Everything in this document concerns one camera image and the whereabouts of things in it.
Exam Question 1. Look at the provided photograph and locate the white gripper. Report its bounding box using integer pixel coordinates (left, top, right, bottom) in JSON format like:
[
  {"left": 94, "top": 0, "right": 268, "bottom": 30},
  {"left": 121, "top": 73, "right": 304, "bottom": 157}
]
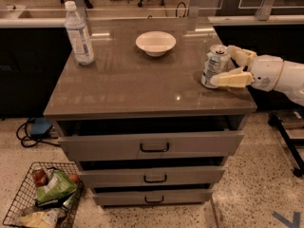
[{"left": 210, "top": 45, "right": 283, "bottom": 91}]

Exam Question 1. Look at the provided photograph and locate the green white 7up can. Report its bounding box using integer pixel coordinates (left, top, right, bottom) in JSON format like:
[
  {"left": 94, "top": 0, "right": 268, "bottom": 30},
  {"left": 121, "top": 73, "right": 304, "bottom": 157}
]
[{"left": 201, "top": 45, "right": 230, "bottom": 88}]

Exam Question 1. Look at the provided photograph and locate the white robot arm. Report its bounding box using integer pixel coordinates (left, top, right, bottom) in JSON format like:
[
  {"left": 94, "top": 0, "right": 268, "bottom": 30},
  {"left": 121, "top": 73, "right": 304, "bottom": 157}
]
[{"left": 211, "top": 46, "right": 304, "bottom": 106}]

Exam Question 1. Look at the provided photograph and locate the white paper bowl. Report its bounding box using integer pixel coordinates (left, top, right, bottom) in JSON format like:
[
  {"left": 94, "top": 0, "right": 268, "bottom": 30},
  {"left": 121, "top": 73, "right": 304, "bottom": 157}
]
[{"left": 136, "top": 31, "right": 176, "bottom": 57}]

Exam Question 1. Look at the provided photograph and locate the red soda can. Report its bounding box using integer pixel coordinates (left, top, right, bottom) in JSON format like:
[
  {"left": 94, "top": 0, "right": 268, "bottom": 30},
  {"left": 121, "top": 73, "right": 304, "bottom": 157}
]
[{"left": 31, "top": 166, "right": 48, "bottom": 187}]

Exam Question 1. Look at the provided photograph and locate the top grey drawer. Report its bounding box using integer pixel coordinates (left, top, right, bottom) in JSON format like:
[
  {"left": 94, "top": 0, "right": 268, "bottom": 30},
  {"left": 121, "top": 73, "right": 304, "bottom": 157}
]
[{"left": 59, "top": 131, "right": 244, "bottom": 162}]

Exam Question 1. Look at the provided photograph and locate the grey drawer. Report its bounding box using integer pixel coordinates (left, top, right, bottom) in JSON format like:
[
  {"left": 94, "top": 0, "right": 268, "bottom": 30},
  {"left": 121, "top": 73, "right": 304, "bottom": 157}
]
[
  {"left": 80, "top": 166, "right": 225, "bottom": 188},
  {"left": 59, "top": 131, "right": 244, "bottom": 162},
  {"left": 93, "top": 189, "right": 212, "bottom": 206}
]

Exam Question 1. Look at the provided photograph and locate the black rolling cart base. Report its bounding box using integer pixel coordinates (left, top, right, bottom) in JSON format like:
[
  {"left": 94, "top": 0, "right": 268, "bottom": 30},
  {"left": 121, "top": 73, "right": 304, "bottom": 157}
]
[{"left": 268, "top": 107, "right": 304, "bottom": 178}]

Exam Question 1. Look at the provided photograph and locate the grey drawer cabinet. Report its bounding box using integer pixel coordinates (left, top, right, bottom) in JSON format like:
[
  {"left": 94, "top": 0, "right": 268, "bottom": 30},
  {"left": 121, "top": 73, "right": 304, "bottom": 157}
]
[{"left": 45, "top": 18, "right": 256, "bottom": 196}]

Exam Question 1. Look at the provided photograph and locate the middle grey drawer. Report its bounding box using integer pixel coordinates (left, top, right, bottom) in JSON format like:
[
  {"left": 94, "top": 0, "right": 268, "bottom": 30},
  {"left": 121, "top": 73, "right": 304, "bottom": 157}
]
[{"left": 80, "top": 166, "right": 225, "bottom": 188}]

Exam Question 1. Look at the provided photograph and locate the bottom grey drawer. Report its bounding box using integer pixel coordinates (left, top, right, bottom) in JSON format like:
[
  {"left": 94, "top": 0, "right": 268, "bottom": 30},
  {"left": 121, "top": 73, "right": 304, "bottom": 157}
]
[{"left": 93, "top": 189, "right": 212, "bottom": 206}]

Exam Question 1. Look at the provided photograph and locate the clear plastic water bottle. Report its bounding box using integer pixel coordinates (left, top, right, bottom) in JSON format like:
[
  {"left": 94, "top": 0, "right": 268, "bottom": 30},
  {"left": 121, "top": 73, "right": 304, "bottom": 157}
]
[{"left": 65, "top": 1, "right": 94, "bottom": 65}]

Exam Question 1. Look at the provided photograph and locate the red apple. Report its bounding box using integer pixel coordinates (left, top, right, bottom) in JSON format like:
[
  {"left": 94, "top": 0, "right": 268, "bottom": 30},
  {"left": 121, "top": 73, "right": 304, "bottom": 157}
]
[{"left": 68, "top": 174, "right": 79, "bottom": 183}]

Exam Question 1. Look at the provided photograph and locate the blue foot pedal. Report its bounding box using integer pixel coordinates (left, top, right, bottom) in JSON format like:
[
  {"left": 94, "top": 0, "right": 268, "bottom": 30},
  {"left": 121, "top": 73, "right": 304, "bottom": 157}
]
[{"left": 30, "top": 118, "right": 52, "bottom": 137}]

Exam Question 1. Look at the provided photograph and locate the green chip bag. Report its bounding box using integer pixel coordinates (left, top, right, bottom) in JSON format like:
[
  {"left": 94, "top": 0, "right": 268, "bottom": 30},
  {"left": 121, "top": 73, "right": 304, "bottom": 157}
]
[{"left": 36, "top": 169, "right": 77, "bottom": 203}]

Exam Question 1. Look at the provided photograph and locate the yellow snack packet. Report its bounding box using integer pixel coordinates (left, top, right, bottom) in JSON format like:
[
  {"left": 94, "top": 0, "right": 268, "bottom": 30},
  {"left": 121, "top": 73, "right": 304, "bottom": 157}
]
[{"left": 19, "top": 208, "right": 60, "bottom": 228}]

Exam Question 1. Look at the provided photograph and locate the black power cable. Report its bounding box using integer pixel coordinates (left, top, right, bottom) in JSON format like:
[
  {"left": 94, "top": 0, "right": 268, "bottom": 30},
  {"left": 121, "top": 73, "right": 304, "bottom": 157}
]
[{"left": 15, "top": 117, "right": 61, "bottom": 149}]

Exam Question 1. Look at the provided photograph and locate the black wire basket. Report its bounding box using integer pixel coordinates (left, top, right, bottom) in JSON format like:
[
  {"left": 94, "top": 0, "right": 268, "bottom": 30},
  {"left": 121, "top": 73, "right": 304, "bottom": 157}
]
[{"left": 3, "top": 161, "right": 84, "bottom": 228}]

